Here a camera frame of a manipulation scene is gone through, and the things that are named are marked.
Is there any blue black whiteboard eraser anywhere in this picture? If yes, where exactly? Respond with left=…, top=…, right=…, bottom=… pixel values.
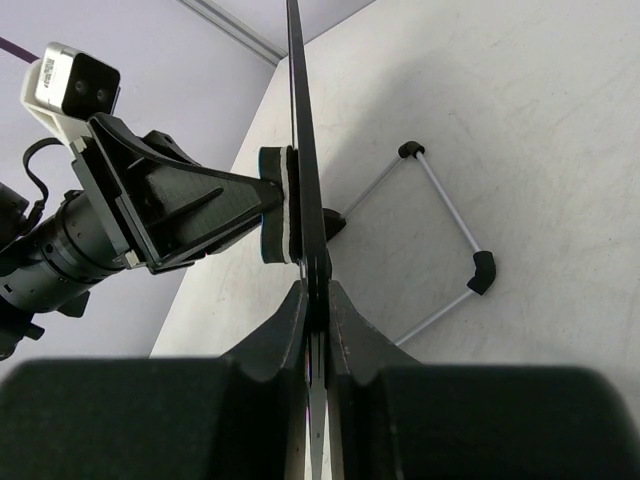
left=258, top=146, right=302, bottom=264

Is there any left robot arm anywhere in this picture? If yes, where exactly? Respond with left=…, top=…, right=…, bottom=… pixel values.
left=1, top=113, right=283, bottom=357

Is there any white whiteboard black frame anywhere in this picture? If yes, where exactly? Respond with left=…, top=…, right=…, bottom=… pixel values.
left=286, top=1, right=330, bottom=479

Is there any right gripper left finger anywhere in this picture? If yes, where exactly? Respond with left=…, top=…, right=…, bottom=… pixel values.
left=1, top=283, right=307, bottom=479

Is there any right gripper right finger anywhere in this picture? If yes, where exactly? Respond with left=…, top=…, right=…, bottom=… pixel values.
left=328, top=282, right=639, bottom=479

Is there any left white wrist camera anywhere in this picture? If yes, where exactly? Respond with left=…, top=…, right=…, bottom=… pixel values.
left=20, top=42, right=121, bottom=146

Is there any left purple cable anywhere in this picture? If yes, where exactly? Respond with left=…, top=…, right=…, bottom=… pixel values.
left=0, top=35, right=41, bottom=65

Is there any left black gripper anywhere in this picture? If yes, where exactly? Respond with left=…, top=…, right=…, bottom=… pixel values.
left=29, top=113, right=280, bottom=295

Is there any whiteboard wire stand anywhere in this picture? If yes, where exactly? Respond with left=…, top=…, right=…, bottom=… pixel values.
left=322, top=140, right=498, bottom=347

